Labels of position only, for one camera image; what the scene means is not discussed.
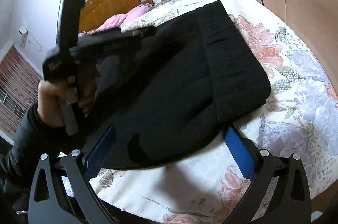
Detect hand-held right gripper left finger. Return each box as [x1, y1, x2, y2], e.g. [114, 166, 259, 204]
[28, 125, 117, 224]

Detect black pants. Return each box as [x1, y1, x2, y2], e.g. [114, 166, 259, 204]
[76, 0, 272, 170]

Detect white wall air conditioner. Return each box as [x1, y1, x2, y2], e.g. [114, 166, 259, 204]
[18, 25, 29, 45]

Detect floral bed sheet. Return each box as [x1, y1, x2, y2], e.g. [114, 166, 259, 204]
[90, 0, 338, 224]

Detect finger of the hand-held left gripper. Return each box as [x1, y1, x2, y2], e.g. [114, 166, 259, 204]
[70, 40, 144, 61]
[78, 27, 156, 45]

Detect pink quilt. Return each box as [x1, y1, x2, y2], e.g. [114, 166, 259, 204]
[79, 3, 154, 35]

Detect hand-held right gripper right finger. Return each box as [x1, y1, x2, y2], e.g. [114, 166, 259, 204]
[224, 126, 312, 224]

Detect person's left hand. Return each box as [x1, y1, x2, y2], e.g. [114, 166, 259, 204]
[37, 63, 102, 128]

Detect reddish striped curtain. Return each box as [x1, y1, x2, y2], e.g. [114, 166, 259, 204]
[0, 46, 44, 140]

